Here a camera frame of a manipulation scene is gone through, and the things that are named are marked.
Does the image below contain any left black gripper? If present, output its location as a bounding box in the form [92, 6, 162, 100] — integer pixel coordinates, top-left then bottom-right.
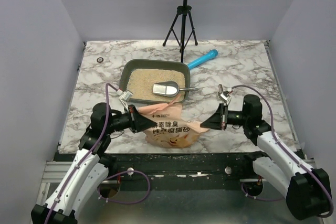
[105, 104, 156, 134]

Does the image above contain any pink cat litter bag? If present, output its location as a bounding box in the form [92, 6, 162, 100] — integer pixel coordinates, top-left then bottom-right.
[138, 97, 209, 148]

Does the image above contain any silver metal scoop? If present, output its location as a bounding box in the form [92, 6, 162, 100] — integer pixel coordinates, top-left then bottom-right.
[152, 81, 198, 97]

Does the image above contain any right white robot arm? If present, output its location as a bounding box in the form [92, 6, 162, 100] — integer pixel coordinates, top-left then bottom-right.
[201, 94, 334, 220]

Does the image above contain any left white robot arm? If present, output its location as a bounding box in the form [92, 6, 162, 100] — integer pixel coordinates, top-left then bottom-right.
[31, 103, 156, 223]

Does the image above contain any beige litter in box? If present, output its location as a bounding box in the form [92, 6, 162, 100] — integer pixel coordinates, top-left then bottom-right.
[127, 69, 185, 102]

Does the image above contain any blue cylindrical flashlight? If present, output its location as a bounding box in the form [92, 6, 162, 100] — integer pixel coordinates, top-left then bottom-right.
[187, 49, 218, 70]

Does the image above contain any brown poker chip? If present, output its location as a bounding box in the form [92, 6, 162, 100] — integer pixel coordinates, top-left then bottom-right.
[97, 57, 104, 63]

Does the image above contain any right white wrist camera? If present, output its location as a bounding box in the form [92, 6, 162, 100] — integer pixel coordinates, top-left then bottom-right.
[217, 84, 233, 106]

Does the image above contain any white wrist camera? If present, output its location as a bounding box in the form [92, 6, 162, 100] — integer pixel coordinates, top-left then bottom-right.
[217, 84, 233, 106]
[116, 89, 133, 111]

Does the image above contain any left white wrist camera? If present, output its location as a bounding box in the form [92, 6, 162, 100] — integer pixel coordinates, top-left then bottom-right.
[116, 89, 133, 111]

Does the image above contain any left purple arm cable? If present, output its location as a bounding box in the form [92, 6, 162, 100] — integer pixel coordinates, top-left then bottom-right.
[43, 83, 124, 224]

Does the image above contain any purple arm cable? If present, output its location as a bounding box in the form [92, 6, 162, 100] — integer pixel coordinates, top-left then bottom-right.
[227, 84, 332, 216]
[43, 83, 124, 224]

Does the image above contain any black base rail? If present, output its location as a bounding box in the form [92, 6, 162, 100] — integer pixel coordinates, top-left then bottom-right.
[54, 152, 274, 192]

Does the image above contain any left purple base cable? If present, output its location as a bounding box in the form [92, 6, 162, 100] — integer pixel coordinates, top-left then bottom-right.
[97, 170, 151, 204]

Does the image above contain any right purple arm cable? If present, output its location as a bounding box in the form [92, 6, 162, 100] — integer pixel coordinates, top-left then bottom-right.
[227, 84, 332, 216]

